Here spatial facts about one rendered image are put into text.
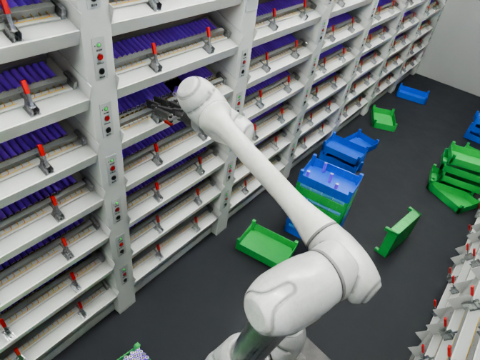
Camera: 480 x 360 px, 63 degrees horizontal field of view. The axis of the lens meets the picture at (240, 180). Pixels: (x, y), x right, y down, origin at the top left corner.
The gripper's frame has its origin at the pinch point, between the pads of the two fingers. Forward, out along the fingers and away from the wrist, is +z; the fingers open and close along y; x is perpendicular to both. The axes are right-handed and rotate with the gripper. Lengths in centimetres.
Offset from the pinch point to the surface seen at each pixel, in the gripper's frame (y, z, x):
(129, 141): -14.3, 0.1, -9.3
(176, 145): 12.3, 6.8, -24.6
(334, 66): 152, 4, -27
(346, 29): 162, 4, -5
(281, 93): 91, 5, -26
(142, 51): -0.8, 2.8, 18.4
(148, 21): -4.2, -6.4, 29.6
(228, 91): 39.9, 0.0, -7.6
